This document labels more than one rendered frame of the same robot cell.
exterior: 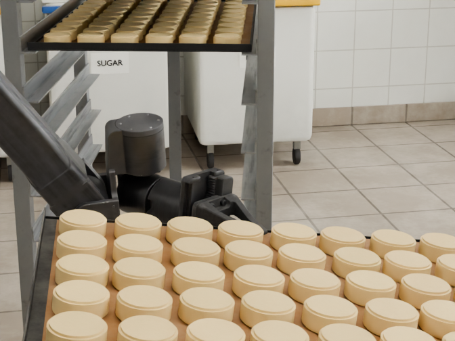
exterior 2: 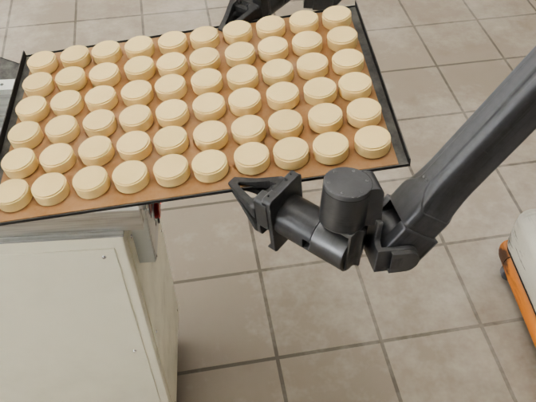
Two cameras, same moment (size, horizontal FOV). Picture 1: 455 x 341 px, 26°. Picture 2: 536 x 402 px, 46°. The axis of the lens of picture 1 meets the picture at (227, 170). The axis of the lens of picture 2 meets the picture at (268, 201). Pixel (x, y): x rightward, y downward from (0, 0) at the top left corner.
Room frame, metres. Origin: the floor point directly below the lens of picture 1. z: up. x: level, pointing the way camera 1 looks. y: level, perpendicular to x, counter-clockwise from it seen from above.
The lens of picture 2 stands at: (1.63, 0.03, 1.61)
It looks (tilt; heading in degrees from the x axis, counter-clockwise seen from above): 49 degrees down; 182
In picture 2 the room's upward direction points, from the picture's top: straight up
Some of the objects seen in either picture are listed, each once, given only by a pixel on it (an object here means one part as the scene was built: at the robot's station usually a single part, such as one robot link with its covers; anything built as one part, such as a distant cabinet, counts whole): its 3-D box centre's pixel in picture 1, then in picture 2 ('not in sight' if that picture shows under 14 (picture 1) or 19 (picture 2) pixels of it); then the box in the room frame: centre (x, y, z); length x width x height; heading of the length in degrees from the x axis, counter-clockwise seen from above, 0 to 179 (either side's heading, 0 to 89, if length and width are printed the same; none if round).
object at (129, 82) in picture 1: (106, 79); not in sight; (4.39, 0.55, 0.39); 0.64 x 0.54 x 0.77; 11
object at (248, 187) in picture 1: (252, 143); not in sight; (2.03, -0.05, 0.78); 0.64 x 0.03 x 0.03; 177
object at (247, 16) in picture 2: not in sight; (238, 24); (0.63, -0.05, 0.96); 0.09 x 0.07 x 0.07; 142
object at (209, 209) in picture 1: (230, 233); (258, 201); (1.06, 0.00, 0.96); 0.09 x 0.07 x 0.07; 52
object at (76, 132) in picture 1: (70, 141); not in sight; (2.04, 0.34, 0.78); 0.64 x 0.03 x 0.03; 177
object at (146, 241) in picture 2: not in sight; (145, 186); (0.86, -0.22, 0.77); 0.24 x 0.04 x 0.14; 6
